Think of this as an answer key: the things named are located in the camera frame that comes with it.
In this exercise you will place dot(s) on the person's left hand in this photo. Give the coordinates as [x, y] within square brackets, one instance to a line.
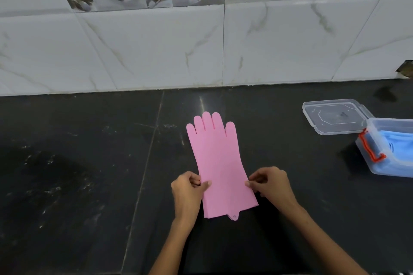
[187, 197]

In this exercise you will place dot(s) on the clear plastic box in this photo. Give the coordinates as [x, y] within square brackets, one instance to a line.
[364, 152]

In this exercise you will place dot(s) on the clear plastic box lid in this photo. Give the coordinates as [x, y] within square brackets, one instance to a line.
[335, 117]

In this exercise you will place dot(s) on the person's right hand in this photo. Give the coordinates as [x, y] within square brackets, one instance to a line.
[274, 187]

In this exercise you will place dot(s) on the person's right forearm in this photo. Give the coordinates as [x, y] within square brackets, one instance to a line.
[322, 242]

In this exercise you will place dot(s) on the person's left forearm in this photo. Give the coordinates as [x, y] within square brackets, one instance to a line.
[171, 249]

